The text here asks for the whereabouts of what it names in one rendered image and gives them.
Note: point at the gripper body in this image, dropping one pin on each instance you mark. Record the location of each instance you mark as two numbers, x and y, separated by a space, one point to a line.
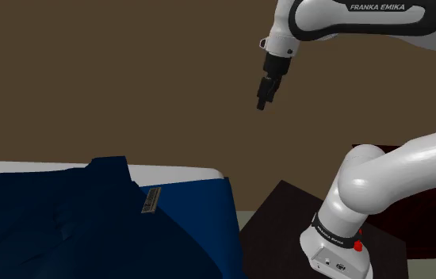
276 65

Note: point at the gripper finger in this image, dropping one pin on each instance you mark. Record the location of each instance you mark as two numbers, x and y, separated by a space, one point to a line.
274 88
263 92

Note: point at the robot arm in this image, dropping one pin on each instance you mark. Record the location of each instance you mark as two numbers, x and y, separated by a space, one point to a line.
395 174

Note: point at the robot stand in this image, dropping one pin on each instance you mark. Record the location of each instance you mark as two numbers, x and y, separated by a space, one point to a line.
276 235

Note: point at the grey remote control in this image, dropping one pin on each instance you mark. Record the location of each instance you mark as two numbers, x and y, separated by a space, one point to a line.
151 200

